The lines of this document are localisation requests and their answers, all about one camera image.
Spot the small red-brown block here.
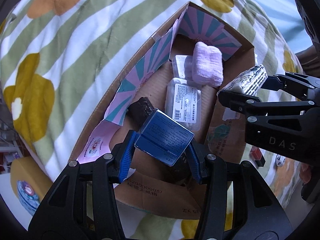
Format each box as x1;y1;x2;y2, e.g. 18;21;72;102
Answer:
249;146;266;168

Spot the flowered striped blanket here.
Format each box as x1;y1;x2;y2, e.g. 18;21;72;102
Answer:
0;0;320;240

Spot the black-white patterned packet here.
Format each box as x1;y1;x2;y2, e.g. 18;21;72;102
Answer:
221;64;268;97

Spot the brown cardboard box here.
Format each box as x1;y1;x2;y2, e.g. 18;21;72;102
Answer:
69;1;258;220

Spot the yellow cardboard box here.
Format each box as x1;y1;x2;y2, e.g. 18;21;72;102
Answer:
10;156;53;217

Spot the clear labelled plastic case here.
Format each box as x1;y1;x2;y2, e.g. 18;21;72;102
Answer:
165;77;202;132

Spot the pink towel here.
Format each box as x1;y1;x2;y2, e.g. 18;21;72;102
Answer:
191;41;224;88

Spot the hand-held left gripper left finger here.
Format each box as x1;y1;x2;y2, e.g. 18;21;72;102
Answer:
27;129;138;240

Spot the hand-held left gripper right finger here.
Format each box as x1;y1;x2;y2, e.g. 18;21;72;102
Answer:
186;140;293;240

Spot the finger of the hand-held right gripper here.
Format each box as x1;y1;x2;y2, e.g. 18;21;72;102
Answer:
260;72;320;100
217;89;317;124

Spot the person's right hand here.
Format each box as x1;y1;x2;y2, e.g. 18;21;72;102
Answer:
299;164;313;185

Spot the small blue box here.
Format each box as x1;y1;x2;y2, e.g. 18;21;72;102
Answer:
134;108;195;167

